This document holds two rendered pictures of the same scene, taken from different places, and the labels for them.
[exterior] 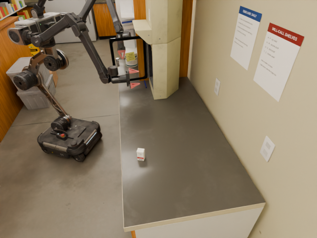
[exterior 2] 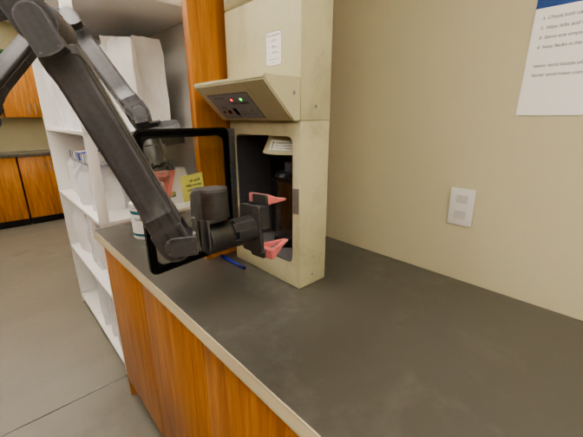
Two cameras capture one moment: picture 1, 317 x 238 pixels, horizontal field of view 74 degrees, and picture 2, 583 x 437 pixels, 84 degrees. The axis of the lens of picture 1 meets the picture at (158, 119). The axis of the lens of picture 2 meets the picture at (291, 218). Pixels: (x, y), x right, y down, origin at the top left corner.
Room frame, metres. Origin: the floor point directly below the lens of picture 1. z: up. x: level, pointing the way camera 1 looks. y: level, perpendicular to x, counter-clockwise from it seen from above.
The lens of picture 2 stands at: (0.84, 0.53, 1.41)
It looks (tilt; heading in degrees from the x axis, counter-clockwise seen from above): 17 degrees down; 326
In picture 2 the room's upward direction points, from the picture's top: straight up
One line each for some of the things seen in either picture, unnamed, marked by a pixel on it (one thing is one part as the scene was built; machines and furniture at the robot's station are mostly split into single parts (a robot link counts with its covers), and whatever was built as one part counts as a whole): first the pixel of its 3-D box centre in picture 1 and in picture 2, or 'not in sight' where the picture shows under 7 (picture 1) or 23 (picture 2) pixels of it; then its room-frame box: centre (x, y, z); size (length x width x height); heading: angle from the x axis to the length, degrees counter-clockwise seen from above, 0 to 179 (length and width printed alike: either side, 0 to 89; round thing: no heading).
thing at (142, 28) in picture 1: (141, 31); (243, 101); (1.68, 0.12, 1.46); 0.32 x 0.12 x 0.10; 9
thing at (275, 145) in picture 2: not in sight; (291, 143); (1.68, -0.04, 1.34); 0.18 x 0.18 x 0.05
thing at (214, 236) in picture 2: (115, 79); (217, 234); (1.42, 0.31, 1.20); 0.07 x 0.06 x 0.07; 99
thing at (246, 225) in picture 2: (123, 79); (243, 230); (1.42, 0.25, 1.19); 0.07 x 0.07 x 0.10; 9
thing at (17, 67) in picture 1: (31, 73); not in sight; (3.06, 1.97, 0.49); 0.60 x 0.42 x 0.33; 9
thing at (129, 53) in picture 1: (129, 60); (191, 198); (1.79, 0.24, 1.19); 0.30 x 0.01 x 0.40; 106
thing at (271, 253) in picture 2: (133, 82); (271, 238); (1.43, 0.18, 1.16); 0.09 x 0.07 x 0.07; 99
